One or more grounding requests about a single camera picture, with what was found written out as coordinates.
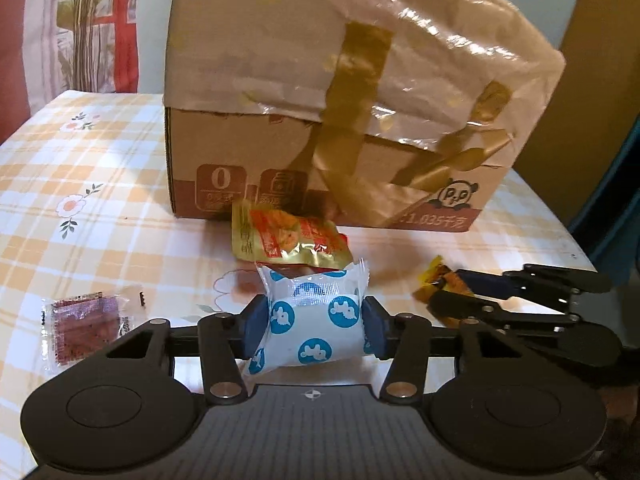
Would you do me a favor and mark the white blue rabbit candy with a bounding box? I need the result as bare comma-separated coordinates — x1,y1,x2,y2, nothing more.
243,259,370,377

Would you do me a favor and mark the yellow brown candy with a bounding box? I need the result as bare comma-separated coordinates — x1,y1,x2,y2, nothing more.
413,256,474,304

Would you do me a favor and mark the cardboard box with plastic liner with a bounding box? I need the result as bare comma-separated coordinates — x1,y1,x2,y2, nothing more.
164,0,565,232

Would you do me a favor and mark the person's right hand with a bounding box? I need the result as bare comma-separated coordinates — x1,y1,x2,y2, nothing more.
591,386,639,479

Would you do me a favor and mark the gold red snack packet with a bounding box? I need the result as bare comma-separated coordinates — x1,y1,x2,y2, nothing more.
231,200,354,270

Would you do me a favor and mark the wooden door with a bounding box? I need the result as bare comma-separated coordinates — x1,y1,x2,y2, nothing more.
515,0,639,224

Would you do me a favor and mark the checkered floral tablecloth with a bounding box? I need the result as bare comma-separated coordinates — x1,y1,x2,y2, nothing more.
1,91,590,479

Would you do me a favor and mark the clear packet dark red snack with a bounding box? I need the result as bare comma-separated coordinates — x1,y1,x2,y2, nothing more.
40,285,148,376

